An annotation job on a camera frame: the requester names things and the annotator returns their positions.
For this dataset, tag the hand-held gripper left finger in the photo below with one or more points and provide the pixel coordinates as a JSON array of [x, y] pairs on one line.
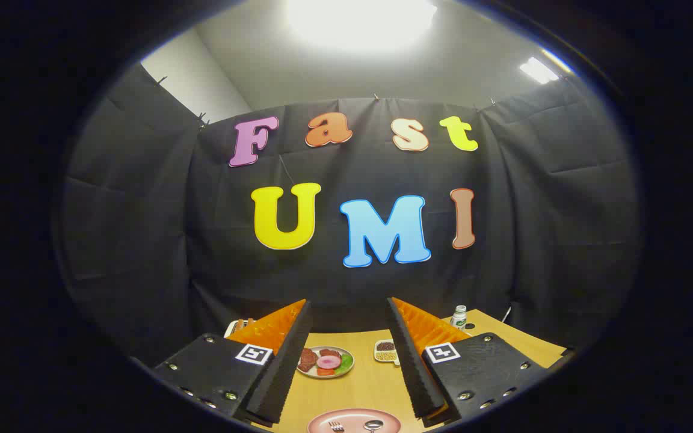
[[289, 355]]

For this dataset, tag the white divided dish with beans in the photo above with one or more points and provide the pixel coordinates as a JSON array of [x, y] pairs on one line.
[[385, 352]]

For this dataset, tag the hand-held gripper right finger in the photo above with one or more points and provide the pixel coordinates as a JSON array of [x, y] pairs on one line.
[[409, 361]]

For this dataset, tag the pink round plate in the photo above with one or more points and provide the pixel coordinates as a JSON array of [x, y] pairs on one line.
[[352, 418]]

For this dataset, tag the ceiling light panel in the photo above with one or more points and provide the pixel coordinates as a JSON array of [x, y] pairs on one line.
[[358, 21], [538, 70]]

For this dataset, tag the white drink bottle green cap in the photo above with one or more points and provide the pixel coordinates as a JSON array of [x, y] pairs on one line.
[[458, 317]]

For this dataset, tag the white toaster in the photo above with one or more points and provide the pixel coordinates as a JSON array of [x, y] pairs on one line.
[[231, 328]]

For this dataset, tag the white plate with toy food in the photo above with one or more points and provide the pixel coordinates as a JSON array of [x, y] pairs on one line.
[[325, 362]]

